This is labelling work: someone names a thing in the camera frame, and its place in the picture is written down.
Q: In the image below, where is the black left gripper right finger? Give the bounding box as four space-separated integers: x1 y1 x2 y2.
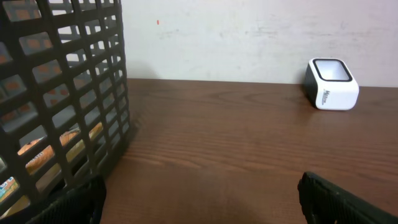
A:
297 172 397 224

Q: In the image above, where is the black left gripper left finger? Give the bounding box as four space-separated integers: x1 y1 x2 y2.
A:
0 174 108 224

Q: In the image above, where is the black plastic mesh basket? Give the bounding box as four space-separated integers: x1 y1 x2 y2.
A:
1 0 131 217

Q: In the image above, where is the white barcode scanner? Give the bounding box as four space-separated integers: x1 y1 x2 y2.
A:
303 58 359 111

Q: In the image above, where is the orange snack packet in basket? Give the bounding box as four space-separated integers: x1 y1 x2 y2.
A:
17 123 103 174

